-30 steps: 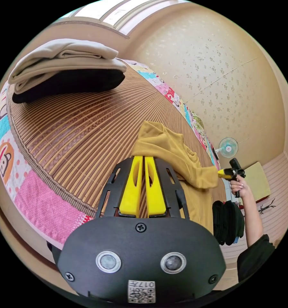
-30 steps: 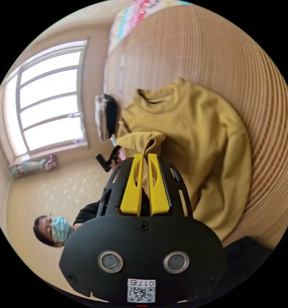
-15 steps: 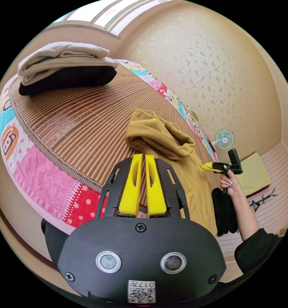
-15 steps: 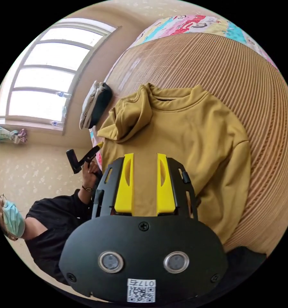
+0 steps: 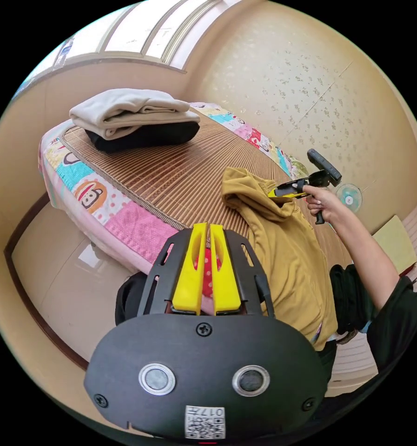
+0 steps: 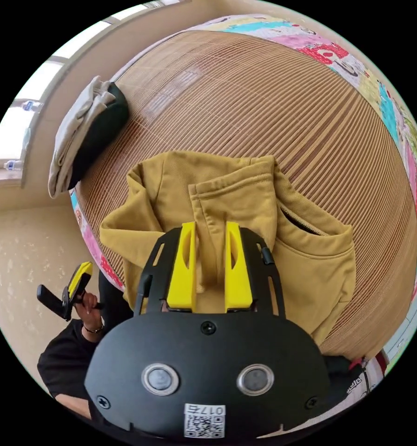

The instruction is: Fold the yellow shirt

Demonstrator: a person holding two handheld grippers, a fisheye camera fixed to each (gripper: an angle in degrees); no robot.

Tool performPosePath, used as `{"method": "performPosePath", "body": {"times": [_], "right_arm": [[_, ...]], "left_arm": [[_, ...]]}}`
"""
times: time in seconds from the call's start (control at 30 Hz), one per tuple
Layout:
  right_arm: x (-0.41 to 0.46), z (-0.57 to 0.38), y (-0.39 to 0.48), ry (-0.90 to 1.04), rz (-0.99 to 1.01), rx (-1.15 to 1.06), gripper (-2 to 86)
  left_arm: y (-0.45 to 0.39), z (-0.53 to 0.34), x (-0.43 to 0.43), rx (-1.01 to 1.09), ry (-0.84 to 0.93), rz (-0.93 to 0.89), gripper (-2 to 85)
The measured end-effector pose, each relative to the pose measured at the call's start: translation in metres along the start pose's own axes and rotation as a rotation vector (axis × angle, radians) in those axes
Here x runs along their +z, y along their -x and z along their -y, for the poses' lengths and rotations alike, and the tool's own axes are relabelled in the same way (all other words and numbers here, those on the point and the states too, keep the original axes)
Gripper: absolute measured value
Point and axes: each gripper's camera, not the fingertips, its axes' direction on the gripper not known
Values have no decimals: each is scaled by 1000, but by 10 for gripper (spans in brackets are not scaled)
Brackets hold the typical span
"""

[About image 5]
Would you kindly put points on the pile of clothes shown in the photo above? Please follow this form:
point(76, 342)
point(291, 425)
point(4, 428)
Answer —
point(131, 115)

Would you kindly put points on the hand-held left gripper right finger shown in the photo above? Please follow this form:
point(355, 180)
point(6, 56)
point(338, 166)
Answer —
point(224, 282)

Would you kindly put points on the pale yellow flat board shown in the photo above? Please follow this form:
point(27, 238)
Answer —
point(396, 244)

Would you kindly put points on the person's right forearm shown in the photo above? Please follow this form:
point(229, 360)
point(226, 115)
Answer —
point(365, 251)

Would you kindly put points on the yellow hooded shirt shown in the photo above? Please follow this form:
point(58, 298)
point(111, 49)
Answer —
point(288, 264)

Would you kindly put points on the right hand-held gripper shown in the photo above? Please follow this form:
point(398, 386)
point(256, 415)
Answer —
point(295, 184)

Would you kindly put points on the person's body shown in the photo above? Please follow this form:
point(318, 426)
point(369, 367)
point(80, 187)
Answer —
point(400, 313)

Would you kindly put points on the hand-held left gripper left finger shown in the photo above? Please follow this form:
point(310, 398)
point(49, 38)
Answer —
point(189, 278)

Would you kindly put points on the white and teal fan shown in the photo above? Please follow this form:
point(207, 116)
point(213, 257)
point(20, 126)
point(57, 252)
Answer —
point(349, 197)

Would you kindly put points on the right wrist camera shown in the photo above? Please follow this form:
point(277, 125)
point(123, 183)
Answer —
point(325, 167)

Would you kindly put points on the person's right hand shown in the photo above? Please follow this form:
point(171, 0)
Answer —
point(323, 202)

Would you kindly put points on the bed with woven mat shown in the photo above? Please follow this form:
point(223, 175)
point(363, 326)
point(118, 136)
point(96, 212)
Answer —
point(166, 174)

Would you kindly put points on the window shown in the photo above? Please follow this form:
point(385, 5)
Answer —
point(135, 31)

